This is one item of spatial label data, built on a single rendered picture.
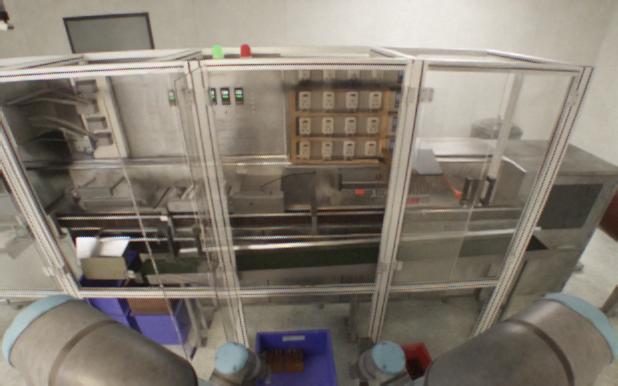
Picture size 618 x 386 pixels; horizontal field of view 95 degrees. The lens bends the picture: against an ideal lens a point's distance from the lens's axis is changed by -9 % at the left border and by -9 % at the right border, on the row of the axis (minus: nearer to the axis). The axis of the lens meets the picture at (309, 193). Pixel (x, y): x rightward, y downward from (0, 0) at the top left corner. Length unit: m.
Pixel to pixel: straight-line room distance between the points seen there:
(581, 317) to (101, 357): 0.61
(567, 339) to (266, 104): 1.67
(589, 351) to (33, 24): 5.83
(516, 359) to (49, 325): 0.59
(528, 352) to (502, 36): 5.07
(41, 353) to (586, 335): 0.69
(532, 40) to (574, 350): 5.30
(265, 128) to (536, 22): 4.54
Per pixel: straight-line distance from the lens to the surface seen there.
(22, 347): 0.55
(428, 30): 4.88
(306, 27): 4.53
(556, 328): 0.52
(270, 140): 1.91
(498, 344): 0.48
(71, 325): 0.51
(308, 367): 1.95
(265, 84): 1.83
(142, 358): 0.47
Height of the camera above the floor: 1.89
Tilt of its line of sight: 29 degrees down
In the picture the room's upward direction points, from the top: straight up
